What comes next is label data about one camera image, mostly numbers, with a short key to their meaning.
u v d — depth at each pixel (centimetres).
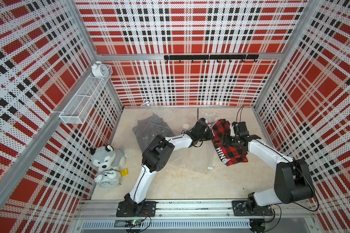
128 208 64
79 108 95
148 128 102
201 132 80
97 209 75
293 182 43
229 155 90
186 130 82
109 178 73
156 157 56
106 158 73
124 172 84
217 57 90
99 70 80
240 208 72
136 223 70
